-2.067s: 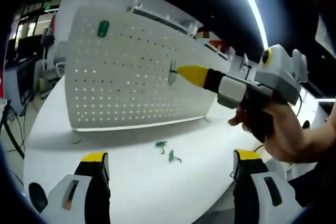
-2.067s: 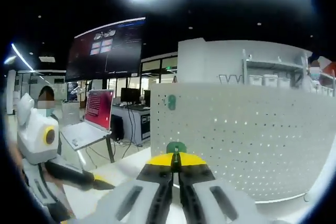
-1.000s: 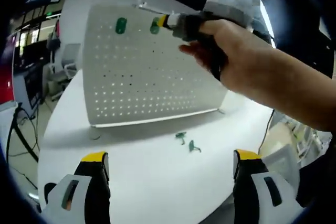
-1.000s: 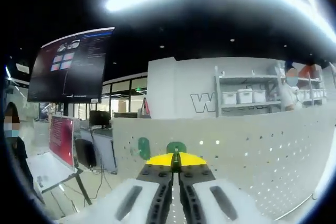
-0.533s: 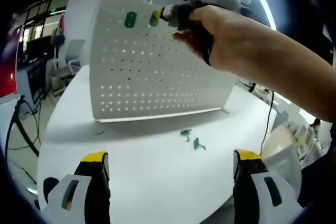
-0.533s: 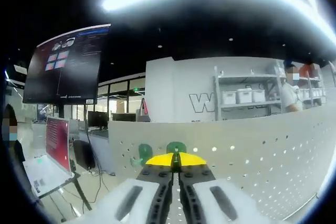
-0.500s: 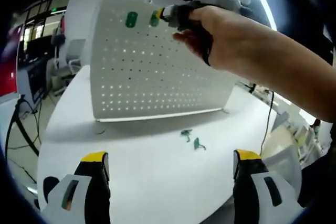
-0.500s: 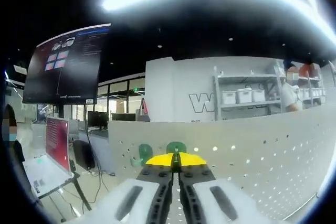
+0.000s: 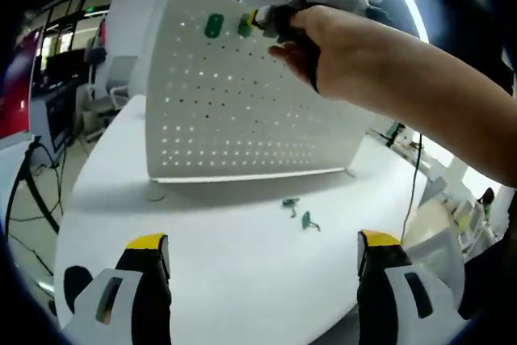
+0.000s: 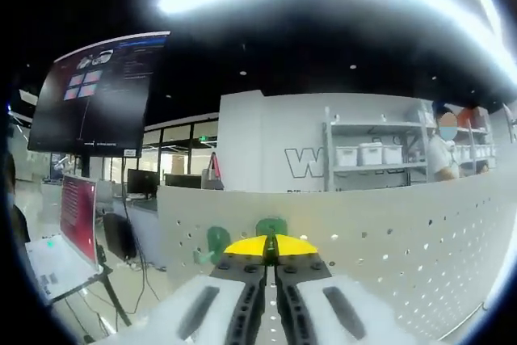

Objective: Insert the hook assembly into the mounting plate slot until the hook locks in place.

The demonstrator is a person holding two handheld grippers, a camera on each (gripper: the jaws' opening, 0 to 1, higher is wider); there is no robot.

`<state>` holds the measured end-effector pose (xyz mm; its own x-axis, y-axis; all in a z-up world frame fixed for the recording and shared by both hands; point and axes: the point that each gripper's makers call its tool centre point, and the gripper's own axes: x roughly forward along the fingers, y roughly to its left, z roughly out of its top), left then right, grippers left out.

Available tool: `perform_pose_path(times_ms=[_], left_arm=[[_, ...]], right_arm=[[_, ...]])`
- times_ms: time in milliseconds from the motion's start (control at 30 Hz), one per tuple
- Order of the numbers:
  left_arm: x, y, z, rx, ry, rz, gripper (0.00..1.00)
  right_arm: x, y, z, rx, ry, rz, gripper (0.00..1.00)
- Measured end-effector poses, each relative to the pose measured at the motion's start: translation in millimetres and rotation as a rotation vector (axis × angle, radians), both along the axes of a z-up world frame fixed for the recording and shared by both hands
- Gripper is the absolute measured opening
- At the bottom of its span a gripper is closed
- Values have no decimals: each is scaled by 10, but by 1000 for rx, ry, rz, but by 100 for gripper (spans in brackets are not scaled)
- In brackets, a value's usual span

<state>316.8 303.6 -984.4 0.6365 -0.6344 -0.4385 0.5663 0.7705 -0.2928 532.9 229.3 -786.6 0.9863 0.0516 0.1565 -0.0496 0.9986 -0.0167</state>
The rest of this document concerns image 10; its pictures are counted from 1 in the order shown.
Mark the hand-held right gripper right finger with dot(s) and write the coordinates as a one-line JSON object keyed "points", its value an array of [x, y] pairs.
{"points": [[323, 312]]}

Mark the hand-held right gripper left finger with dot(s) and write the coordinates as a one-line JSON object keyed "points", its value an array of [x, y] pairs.
{"points": [[210, 312]]}

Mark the green hook assembly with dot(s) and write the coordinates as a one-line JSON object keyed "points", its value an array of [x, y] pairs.
{"points": [[218, 238], [271, 224]]}

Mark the white perforated mounting plate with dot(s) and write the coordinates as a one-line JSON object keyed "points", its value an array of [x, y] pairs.
{"points": [[404, 232]]}

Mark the black tripod stand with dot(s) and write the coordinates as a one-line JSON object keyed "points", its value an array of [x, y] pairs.
{"points": [[109, 292]]}

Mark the black computer tower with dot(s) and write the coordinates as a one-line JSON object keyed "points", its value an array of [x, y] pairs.
{"points": [[119, 236]]}

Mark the small black desk monitor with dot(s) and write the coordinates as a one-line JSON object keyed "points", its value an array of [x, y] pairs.
{"points": [[182, 180], [143, 183]]}

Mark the red grey standing equipment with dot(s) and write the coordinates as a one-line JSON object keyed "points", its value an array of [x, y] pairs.
{"points": [[216, 167]]}

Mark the white storage box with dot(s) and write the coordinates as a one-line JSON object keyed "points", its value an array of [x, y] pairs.
{"points": [[346, 156], [371, 154], [392, 154]]}

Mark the laptop with red screen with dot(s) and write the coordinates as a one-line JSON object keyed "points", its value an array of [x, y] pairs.
{"points": [[76, 215]]}

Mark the grey metal shelf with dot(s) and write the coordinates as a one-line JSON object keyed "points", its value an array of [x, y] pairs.
{"points": [[375, 127]]}

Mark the large black monitor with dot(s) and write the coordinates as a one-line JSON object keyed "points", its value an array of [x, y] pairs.
{"points": [[93, 110]]}

